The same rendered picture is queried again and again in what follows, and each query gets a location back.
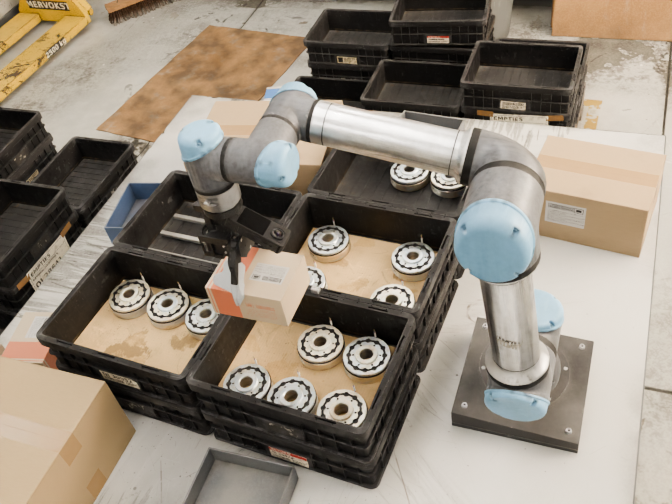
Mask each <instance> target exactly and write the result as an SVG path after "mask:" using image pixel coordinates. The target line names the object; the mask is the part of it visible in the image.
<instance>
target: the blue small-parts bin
mask: <svg viewBox="0 0 672 504"><path fill-rule="evenodd" d="M160 184H161V183H150V182H129V183H128V184H127V186H126V188H125V190H124V192H123V193H122V195H121V197H120V199H119V201H118V203H117V204H116V206H115V208H114V210H113V212H112V213H111V215H110V217H109V219H108V221H107V223H106V224H105V226H104V229H105V231H106V233H107V235H108V237H109V239H110V241H111V243H112V245H113V240H114V239H115V238H116V236H117V235H118V234H119V233H120V232H121V230H122V229H123V228H124V227H125V226H126V224H127V223H128V222H129V221H130V220H131V218H132V217H133V216H134V215H135V214H136V212H137V211H138V210H139V209H140V208H141V206H142V205H143V204H144V203H145V202H146V200H147V199H148V198H149V197H150V196H151V194H152V193H153V192H154V191H155V190H156V188H157V187H158V186H159V185H160Z"/></svg>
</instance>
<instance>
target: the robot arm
mask: <svg viewBox="0 0 672 504"><path fill-rule="evenodd" d="M299 141H304V142H308V143H313V144H318V145H322V146H326V147H330V148H335V149H339V150H343V151H347V152H352V153H356V154H360V155H364V156H369V157H373V158H377V159H381V160H386V161H390V162H394V163H398V164H403V165H407V166H411V167H415V168H420V169H424V170H428V171H432V172H437V173H441V174H445V175H449V176H453V177H454V178H455V180H456V181H457V183H458V184H461V185H465V186H469V190H468V193H467V196H466V199H465V203H464V206H463V209H462V212H461V215H460V217H459V219H458V221H457V224H456V227H455V233H454V251H455V255H456V257H457V259H458V261H459V263H460V264H461V266H462V267H463V268H464V269H469V273H470V274H471V275H473V276H475V277H476V278H477V279H479V281H480V287H481V292H482V298H483V304H484V310H485V316H486V321H487V327H488V333H489V339H490V346H489V347H488V349H487V351H486V355H485V364H486V370H487V375H488V382H487V388H486V390H485V392H484V394H485V397H484V402H485V405H486V406H487V407H488V408H489V409H490V410H491V411H492V412H494V413H495V414H497V415H500V416H502V417H504V418H507V419H511V420H516V421H534V420H539V419H541V418H542V417H544V416H545V414H546V412H547V408H548V405H550V401H549V398H550V392H551V391H552V390H553V389H554V388H555V387H556V385H557V383H558V381H559V378H560V373H561V363H560V359H559V357H558V354H557V350H558V344H559V338H560V333H561V328H562V324H563V323H564V309H563V306H562V304H561V303H560V301H559V300H558V299H556V298H555V297H554V296H553V295H552V294H550V293H548V292H546V291H543V290H539V289H534V283H533V272H534V271H535V270H536V269H537V267H538V265H539V263H540V259H541V250H540V238H539V221H540V216H541V211H542V206H543V202H544V197H545V193H546V185H547V182H546V176H545V172H544V170H543V168H542V166H541V164H540V162H539V161H538V159H537V158H536V157H535V156H534V154H533V153H531V152H530V151H529V150H528V149H527V148H526V147H524V146H523V145H521V144H519V143H518V142H516V141H515V140H513V139H511V138H508V137H506V136H504V135H502V134H499V133H496V132H492V131H488V130H485V129H480V128H476V127H471V128H470V129H468V130H466V131H460V130H456V129H451V128H446V127H442V126H437V125H433V124H428V123H424V122H419V121H414V120H410V119H405V118H401V117H396V116H392V115H387V114H382V113H378V112H373V111H369V110H364V109H359V108H355V107H350V106H346V105H341V104H337V103H332V102H327V101H323V100H318V99H317V96H316V94H315V92H314V91H313V90H312V89H311V88H310V87H307V86H306V85H305V84H304V83H301V82H288V83H286V84H284V85H283V86H282V87H281V88H280V89H279V91H278V92H277V93H276V94H275V95H274V96H273V97H272V99H271V100H270V102H269V105H268V107H267V109H266V110H265V112H264V114H263V115H262V117H261V119H260V120H259V122H258V123H257V125H256V126H255V128H254V130H253V131H252V133H251V134H250V136H249V138H239V137H228V136H224V133H223V131H222V130H221V128H220V126H219V124H218V123H215V122H214V121H212V120H208V119H202V120H197V121H194V122H191V123H189V124H187V125H186V126H185V127H183V128H182V130H181V131H180V132H179V134H178V137H177V142H178V146H179V149H180V152H181V159H182V161H183V162H184V164H185V166H186V169H187V172H188V174H189V177H190V180H191V182H192V185H193V188H194V190H195V193H196V195H197V198H198V200H197V201H195V202H194V204H193V205H192V206H193V209H194V211H197V212H201V213H202V215H203V218H204V221H205V222H204V224H203V225H202V227H201V231H200V233H199V234H198V239H199V241H200V244H201V246H202V249H203V252H204V254H205V256H211V257H215V258H220V259H225V257H226V256H227V257H228V259H227V260H225V262H224V266H223V271H222V272H220V273H217V274H215V275H214V276H213V282H214V284H215V285H216V286H218V287H220V288H223V289H225V290H227V291H229V292H231V293H232V295H233V299H234V302H235V304H236V306H240V304H241V303H242V301H243V299H244V298H245V295H244V287H245V284H244V274H245V265H244V264H243V263H242V262H241V257H247V256H248V253H249V251H250V250H251V248H252V246H253V245H258V247H260V248H262V249H266V250H270V251H272V252H274V253H276V254H279V253H281V252H282V251H283V249H284V247H285V245H286V244H287V242H288V240H289V238H290V235H291V232H290V230H288V229H287V228H285V227H283V226H281V225H279V224H277V223H275V222H273V221H272V220H270V219H268V218H266V217H264V216H262V215H260V214H258V213H257V212H255V211H253V210H251V209H249V208H247V207H245V206H244V205H243V201H242V198H241V190H240V187H239V184H247V185H256V186H261V187H264V188H271V187H278V188H286V187H289V186H290V185H292V184H293V182H294V181H295V179H296V177H297V171H298V169H299V153H298V150H297V148H296V145H297V144H298V142H299ZM206 227H207V228H206ZM205 228H206V229H205ZM204 229H205V230H204ZM203 231H204V232H203ZM203 242H205V244H206V246H207V249H208V251H206V250H205V247H204V245H203Z"/></svg>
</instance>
